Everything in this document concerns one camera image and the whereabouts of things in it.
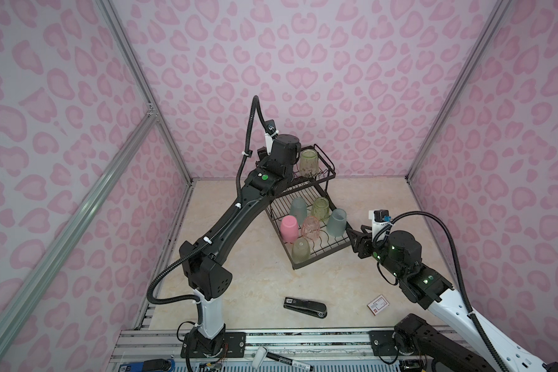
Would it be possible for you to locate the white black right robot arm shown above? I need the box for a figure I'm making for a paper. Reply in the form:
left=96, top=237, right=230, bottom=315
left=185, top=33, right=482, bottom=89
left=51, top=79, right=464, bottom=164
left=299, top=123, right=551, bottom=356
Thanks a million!
left=347, top=227, right=558, bottom=371

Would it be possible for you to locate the black marker pen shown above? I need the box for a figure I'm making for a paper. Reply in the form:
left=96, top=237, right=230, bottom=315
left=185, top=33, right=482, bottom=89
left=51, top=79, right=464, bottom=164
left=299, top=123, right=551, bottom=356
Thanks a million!
left=251, top=347, right=315, bottom=372

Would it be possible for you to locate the yellow-green clear cup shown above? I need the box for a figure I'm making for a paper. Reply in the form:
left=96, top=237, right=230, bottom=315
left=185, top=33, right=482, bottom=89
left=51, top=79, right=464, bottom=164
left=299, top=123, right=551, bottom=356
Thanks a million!
left=311, top=197, right=331, bottom=221

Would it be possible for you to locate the black wire dish rack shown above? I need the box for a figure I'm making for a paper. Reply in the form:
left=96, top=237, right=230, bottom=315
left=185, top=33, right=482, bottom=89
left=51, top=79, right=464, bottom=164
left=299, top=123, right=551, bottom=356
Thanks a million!
left=266, top=144, right=350, bottom=270

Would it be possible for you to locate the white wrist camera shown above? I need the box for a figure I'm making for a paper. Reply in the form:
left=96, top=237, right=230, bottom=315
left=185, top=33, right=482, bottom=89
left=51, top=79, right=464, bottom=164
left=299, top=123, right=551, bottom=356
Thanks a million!
left=263, top=119, right=279, bottom=154
left=369, top=209, right=392, bottom=240

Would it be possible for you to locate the clear pink plastic cup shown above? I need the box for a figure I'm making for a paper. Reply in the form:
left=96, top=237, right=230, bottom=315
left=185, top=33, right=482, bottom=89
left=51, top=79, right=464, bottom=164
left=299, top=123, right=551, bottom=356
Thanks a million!
left=301, top=215, right=321, bottom=241

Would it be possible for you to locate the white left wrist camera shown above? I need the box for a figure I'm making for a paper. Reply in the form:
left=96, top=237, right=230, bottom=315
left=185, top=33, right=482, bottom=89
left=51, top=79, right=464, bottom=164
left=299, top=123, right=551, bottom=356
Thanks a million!
left=263, top=119, right=279, bottom=154

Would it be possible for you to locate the yellow-green cup front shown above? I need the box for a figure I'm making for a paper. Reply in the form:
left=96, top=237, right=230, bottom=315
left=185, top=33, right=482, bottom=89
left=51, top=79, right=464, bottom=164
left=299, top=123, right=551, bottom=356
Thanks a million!
left=291, top=237, right=311, bottom=264

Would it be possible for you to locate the aluminium corner frame right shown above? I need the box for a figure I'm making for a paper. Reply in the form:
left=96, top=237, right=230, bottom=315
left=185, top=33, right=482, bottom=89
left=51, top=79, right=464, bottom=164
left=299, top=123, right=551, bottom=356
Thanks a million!
left=405, top=0, right=514, bottom=184

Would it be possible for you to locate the teal clear cup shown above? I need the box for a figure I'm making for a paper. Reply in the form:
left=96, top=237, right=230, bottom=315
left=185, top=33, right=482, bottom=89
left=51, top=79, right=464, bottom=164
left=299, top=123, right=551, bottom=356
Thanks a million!
left=289, top=197, right=308, bottom=227
left=326, top=209, right=347, bottom=238

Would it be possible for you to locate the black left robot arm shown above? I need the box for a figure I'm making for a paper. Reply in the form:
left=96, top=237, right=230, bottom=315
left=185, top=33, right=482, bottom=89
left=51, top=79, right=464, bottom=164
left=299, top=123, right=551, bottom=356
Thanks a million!
left=180, top=134, right=301, bottom=339

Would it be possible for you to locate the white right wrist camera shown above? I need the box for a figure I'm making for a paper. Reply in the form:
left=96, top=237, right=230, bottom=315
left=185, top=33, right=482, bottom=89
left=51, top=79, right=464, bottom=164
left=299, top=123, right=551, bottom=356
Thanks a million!
left=369, top=209, right=392, bottom=240

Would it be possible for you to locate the black stapler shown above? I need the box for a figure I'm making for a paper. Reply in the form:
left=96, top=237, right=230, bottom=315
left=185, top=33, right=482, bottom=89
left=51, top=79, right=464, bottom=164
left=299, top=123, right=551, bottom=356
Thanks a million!
left=283, top=297, right=328, bottom=319

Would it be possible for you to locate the opaque pink cup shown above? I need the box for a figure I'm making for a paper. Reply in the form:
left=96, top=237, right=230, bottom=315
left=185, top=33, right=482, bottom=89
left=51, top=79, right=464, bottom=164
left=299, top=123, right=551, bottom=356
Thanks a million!
left=280, top=215, right=299, bottom=243

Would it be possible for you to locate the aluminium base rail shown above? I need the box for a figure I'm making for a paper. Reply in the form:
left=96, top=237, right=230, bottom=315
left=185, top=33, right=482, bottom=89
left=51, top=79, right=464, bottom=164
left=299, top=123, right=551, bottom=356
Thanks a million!
left=106, top=325, right=512, bottom=372

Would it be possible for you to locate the small red white card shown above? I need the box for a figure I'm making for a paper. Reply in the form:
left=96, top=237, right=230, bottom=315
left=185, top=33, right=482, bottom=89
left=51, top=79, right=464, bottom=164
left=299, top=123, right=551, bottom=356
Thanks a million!
left=367, top=294, right=390, bottom=316

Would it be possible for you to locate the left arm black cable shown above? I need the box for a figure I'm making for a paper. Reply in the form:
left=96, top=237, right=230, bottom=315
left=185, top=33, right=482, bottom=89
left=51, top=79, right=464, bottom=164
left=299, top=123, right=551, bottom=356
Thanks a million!
left=146, top=95, right=275, bottom=326

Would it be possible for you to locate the aluminium frame left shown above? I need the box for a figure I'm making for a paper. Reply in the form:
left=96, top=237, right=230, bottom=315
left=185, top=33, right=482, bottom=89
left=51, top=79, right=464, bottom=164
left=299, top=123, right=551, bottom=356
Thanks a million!
left=0, top=1, right=185, bottom=371

